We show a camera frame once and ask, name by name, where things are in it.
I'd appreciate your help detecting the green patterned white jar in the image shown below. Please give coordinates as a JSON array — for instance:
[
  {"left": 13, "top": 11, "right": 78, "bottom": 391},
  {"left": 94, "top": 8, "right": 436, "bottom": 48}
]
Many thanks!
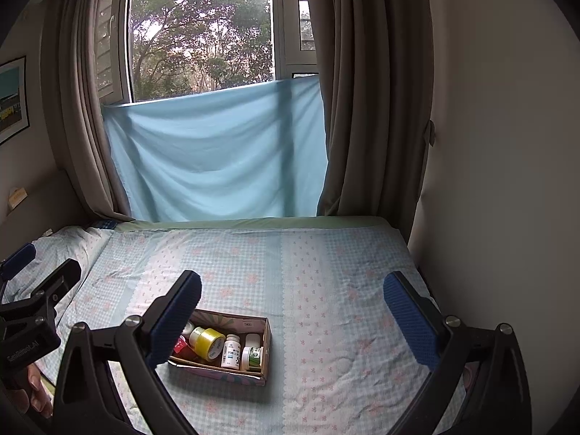
[{"left": 241, "top": 347, "right": 264, "bottom": 372}]

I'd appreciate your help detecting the cardboard box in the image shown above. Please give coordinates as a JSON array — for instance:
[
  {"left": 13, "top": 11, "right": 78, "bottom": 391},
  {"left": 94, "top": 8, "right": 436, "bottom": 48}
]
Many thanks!
[{"left": 169, "top": 309, "right": 271, "bottom": 386}]

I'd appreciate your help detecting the white floral pillow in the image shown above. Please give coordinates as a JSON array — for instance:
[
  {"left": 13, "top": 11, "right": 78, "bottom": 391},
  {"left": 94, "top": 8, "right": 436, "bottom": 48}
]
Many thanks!
[{"left": 2, "top": 226, "right": 113, "bottom": 322}]

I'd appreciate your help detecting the person's left hand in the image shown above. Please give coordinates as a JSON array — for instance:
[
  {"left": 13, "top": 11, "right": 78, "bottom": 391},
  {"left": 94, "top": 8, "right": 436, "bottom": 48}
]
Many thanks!
[{"left": 7, "top": 363, "right": 53, "bottom": 418}]

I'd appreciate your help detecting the checkered floral bed sheet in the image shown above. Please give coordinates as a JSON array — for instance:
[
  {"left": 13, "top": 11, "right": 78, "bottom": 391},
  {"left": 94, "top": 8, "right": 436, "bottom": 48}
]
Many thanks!
[{"left": 58, "top": 222, "right": 428, "bottom": 434}]

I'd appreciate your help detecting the framed wall picture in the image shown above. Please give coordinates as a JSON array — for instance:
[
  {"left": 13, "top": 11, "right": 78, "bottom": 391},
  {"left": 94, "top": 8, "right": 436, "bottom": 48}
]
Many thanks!
[{"left": 0, "top": 56, "right": 29, "bottom": 144}]

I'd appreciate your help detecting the white pill bottle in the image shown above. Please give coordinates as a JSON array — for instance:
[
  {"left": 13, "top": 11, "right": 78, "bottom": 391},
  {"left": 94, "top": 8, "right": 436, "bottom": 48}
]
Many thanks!
[{"left": 220, "top": 334, "right": 241, "bottom": 370}]

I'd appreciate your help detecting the yellow tape roll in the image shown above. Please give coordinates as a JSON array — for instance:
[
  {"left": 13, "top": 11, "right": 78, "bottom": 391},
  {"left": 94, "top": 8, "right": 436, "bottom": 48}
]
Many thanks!
[{"left": 194, "top": 328, "right": 225, "bottom": 361}]

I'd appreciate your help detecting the beige wall switch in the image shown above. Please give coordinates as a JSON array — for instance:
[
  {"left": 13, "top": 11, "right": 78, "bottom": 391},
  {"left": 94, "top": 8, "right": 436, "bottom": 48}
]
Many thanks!
[{"left": 8, "top": 187, "right": 28, "bottom": 211}]

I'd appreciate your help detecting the brown curtain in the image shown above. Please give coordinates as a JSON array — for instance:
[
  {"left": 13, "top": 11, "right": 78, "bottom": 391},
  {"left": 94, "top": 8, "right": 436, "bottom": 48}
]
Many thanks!
[
  {"left": 309, "top": 0, "right": 435, "bottom": 239},
  {"left": 40, "top": 0, "right": 130, "bottom": 221}
]

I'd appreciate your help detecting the brown left curtain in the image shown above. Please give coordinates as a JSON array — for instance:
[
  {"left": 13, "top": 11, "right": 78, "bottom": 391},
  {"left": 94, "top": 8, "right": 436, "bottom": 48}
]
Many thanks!
[{"left": 40, "top": 0, "right": 130, "bottom": 221}]

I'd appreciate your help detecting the white earbuds case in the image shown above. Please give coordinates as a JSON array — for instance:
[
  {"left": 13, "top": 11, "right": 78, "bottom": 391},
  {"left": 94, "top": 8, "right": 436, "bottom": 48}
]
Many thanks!
[{"left": 245, "top": 333, "right": 261, "bottom": 348}]

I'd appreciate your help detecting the window with grey frame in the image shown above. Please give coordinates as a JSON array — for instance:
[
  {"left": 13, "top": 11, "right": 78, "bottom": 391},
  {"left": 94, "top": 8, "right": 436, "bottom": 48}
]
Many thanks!
[{"left": 95, "top": 0, "right": 318, "bottom": 104}]

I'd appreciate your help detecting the brown right curtain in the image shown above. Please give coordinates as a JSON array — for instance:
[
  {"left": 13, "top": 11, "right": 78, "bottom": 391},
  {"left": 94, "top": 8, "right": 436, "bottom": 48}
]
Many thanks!
[{"left": 309, "top": 0, "right": 435, "bottom": 239}]

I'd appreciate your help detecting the green jar white lid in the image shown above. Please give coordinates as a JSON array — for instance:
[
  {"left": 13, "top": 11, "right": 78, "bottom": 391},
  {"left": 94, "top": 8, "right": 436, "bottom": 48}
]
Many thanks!
[{"left": 189, "top": 327, "right": 206, "bottom": 348}]

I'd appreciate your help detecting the light blue hanging cloth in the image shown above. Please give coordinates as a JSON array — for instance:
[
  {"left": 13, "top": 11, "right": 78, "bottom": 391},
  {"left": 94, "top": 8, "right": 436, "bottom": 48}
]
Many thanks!
[{"left": 102, "top": 76, "right": 327, "bottom": 222}]

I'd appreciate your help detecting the small black white jar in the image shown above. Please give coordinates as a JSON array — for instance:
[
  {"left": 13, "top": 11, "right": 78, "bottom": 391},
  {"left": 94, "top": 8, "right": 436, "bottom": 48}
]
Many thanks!
[{"left": 182, "top": 321, "right": 195, "bottom": 338}]

